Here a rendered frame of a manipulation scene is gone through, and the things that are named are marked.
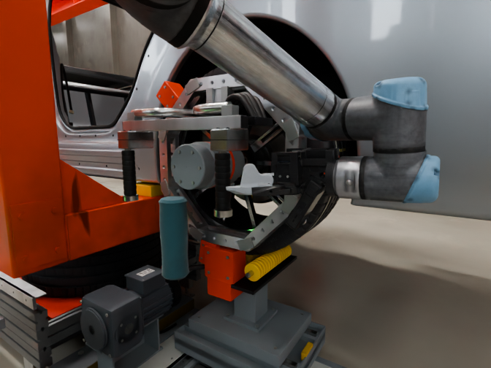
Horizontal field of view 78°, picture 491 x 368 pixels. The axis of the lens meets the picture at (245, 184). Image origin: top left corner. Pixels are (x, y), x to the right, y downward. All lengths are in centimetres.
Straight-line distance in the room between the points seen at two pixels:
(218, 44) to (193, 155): 45
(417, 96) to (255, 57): 24
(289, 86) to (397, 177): 21
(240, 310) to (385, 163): 91
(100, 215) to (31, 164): 28
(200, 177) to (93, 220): 51
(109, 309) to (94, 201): 38
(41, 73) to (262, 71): 81
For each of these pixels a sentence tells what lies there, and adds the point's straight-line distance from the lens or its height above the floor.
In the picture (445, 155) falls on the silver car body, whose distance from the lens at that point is 86.
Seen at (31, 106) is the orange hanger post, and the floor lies 102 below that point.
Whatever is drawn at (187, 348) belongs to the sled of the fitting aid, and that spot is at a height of 12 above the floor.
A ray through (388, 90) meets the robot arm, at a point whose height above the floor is 100.
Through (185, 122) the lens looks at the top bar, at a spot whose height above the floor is 97.
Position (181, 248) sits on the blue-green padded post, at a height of 58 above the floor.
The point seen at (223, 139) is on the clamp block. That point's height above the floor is 93.
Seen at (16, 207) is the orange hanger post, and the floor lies 73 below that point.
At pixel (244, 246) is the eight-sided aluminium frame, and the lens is 96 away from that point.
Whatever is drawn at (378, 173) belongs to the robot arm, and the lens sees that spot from 52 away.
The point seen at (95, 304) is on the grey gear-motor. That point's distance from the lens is 116.
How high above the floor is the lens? 93
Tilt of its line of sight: 8 degrees down
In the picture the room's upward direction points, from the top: straight up
